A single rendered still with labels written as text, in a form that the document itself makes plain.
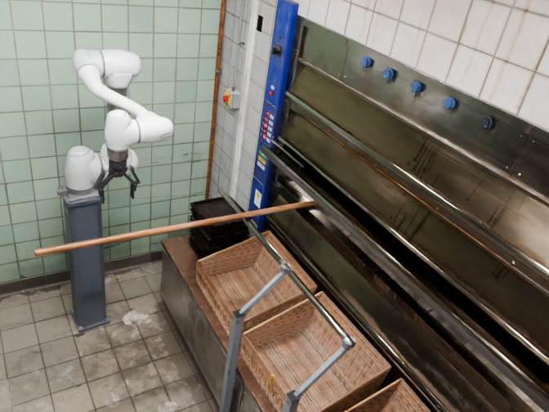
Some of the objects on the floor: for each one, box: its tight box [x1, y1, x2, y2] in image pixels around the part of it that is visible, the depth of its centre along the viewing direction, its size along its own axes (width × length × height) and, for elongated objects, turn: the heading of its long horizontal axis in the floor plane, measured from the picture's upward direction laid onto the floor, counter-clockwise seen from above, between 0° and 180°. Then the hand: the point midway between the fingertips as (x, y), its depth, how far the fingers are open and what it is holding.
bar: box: [218, 188, 356, 412], centre depth 254 cm, size 31×127×118 cm, turn 17°
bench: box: [161, 235, 386, 412], centre depth 268 cm, size 56×242×58 cm, turn 17°
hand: (117, 197), depth 223 cm, fingers open, 13 cm apart
